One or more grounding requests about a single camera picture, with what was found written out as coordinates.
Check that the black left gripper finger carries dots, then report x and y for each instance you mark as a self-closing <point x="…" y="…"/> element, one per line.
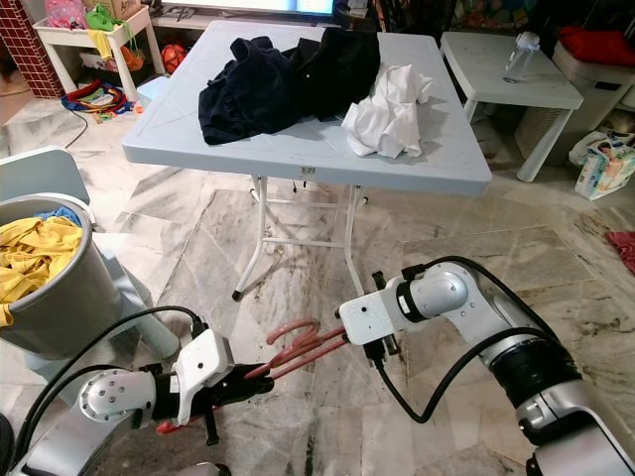
<point x="258" y="388"/>
<point x="258" y="372"/>

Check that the pink plastic clothes hanger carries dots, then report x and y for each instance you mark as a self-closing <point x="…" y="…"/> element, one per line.
<point x="298" y="355"/>

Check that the yellow printed shirt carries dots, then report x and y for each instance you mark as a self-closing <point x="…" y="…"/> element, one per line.
<point x="35" y="258"/>

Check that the dark navy garment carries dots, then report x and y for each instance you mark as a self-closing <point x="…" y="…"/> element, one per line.
<point x="248" y="99"/>

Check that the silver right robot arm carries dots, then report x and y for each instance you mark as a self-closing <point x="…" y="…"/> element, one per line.
<point x="442" y="293"/>

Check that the silver left robot leg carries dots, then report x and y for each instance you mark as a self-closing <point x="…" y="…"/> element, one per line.
<point x="203" y="469"/>

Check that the grey plastic bucket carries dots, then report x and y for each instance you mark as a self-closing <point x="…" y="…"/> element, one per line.
<point x="79" y="307"/>

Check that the light blue folding table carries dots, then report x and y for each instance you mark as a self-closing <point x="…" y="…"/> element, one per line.
<point x="278" y="159"/>

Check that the white garment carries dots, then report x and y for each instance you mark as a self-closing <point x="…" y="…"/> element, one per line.
<point x="387" y="119"/>

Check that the maroon cloth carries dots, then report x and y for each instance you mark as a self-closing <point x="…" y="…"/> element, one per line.
<point x="620" y="248"/>

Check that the blue cloth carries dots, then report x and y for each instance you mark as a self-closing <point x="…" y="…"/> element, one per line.
<point x="60" y="212"/>

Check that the printed diaper package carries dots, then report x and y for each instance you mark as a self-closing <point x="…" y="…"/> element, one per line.
<point x="605" y="169"/>

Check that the light blue kids chair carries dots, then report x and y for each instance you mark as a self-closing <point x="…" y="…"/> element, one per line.
<point x="40" y="174"/>

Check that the white side table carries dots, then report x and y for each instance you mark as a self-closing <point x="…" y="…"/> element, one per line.
<point x="481" y="69"/>

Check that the light blue plastic box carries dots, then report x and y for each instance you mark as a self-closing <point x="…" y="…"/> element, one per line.
<point x="152" y="89"/>

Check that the clear plastic bottle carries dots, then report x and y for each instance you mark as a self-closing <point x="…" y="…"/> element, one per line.
<point x="521" y="59"/>

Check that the red ball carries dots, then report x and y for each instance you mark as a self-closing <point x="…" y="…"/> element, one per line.
<point x="175" y="58"/>

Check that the white plastic bin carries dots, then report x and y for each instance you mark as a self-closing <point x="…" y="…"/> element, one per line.
<point x="600" y="94"/>

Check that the colourful toy hoop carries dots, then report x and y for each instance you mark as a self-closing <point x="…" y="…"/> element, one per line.
<point x="71" y="99"/>

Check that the small yellow cloth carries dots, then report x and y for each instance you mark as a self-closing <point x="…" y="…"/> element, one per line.
<point x="109" y="44"/>

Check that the white kids table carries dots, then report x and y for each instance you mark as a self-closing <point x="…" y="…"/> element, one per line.
<point x="134" y="28"/>

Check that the red cushion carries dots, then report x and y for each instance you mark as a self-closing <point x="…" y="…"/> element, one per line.
<point x="600" y="47"/>

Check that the television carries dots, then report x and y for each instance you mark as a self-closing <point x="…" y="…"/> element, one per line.
<point x="258" y="5"/>

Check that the green toy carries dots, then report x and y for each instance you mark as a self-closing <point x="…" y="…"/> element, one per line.
<point x="102" y="17"/>

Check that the pink bag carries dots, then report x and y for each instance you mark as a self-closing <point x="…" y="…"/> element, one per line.
<point x="69" y="14"/>

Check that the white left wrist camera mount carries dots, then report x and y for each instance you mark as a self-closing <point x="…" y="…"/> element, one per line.
<point x="203" y="372"/>

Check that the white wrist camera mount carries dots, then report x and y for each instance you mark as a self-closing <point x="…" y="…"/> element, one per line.
<point x="203" y="372"/>
<point x="369" y="315"/>

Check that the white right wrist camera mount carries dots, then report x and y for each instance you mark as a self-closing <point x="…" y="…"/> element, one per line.
<point x="369" y="315"/>

